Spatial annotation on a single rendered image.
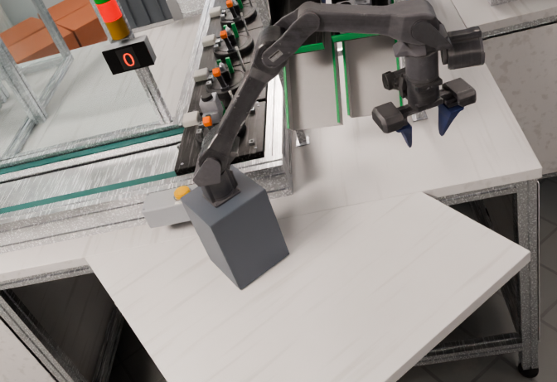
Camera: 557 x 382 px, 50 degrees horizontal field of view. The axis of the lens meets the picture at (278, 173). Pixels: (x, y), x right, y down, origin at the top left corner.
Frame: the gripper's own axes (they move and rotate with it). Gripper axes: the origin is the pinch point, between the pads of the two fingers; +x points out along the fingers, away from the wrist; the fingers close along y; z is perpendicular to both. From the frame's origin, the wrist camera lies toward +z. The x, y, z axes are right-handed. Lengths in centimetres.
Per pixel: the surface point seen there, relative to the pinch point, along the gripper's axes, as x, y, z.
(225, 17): 21, 18, 121
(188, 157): 21, 45, 45
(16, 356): 74, 117, 49
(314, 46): -5.3, 9.8, 33.0
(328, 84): 8.5, 6.6, 37.9
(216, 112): 12, 35, 47
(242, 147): 20, 31, 40
